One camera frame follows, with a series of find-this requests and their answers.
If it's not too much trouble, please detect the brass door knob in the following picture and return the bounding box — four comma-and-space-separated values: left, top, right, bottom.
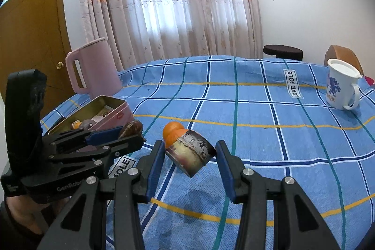
56, 62, 64, 70

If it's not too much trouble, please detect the white mug blue print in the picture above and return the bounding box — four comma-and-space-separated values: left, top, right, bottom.
325, 58, 362, 110

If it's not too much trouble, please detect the wooden door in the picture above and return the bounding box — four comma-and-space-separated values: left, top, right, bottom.
1, 0, 73, 116

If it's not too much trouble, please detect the purple round beet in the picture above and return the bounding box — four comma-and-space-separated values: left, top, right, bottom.
79, 119, 96, 130

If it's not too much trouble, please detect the person's left hand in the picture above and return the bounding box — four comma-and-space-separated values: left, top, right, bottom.
5, 195, 70, 235

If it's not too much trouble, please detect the dark brown chestnut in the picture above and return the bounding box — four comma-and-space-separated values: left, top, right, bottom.
118, 120, 143, 139

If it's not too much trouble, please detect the pink metal tin box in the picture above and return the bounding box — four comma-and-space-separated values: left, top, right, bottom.
46, 95, 134, 135

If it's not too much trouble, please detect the large front orange mandarin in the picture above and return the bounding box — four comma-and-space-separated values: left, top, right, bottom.
163, 121, 187, 148

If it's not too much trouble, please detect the pink electric kettle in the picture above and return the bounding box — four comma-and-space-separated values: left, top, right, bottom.
65, 37, 122, 99

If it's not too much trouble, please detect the sheer floral curtain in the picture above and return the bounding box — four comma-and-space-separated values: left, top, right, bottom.
79, 0, 263, 70

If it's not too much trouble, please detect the blue plaid tablecloth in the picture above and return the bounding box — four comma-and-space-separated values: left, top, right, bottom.
40, 55, 375, 250

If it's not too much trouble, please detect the dark round stool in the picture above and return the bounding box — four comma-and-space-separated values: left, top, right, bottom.
263, 44, 303, 61

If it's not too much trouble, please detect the lone orange mandarin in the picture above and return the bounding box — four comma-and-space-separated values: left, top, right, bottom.
71, 120, 81, 129

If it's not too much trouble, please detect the cut cylindrical taro piece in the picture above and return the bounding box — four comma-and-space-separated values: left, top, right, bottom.
165, 129, 217, 178

